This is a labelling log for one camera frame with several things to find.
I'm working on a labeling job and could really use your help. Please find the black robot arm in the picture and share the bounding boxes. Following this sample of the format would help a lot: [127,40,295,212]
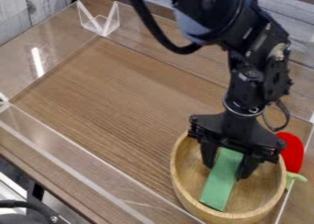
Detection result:
[171,0,293,179]

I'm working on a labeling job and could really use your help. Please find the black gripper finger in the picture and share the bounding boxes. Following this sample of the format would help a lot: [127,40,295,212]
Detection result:
[237,153,262,180]
[201,142,218,168]

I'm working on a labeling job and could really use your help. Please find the clear acrylic corner bracket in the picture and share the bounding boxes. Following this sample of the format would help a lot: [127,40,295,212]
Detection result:
[76,1,120,37]

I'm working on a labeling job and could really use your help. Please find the black metal table bracket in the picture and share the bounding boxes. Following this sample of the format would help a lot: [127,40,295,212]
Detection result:
[27,181,71,224]

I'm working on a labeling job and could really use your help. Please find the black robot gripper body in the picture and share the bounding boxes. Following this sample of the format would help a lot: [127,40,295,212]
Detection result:
[187,111,286,163]

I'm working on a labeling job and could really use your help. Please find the red plush strawberry toy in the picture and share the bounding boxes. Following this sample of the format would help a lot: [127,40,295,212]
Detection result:
[277,132,307,189]

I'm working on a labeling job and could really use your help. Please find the black cable under table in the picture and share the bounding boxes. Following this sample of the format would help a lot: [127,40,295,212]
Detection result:
[0,199,59,224]

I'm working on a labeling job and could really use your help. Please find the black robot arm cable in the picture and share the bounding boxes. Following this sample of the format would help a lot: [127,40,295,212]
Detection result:
[120,0,206,55]

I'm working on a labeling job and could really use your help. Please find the green rectangular block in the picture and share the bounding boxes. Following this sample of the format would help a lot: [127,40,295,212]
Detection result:
[199,148,243,211]

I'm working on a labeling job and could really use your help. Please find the brown wooden bowl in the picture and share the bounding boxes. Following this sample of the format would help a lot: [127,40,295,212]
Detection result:
[171,132,286,224]

